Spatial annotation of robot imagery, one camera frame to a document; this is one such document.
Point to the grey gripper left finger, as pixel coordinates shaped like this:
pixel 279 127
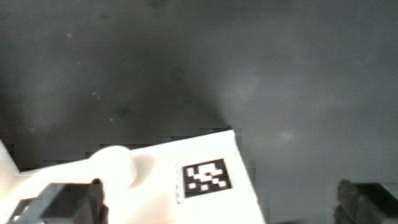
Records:
pixel 67 204

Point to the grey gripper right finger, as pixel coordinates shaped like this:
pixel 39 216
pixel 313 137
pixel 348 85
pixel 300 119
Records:
pixel 366 203

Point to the white drawer box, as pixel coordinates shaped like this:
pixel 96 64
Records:
pixel 174 183

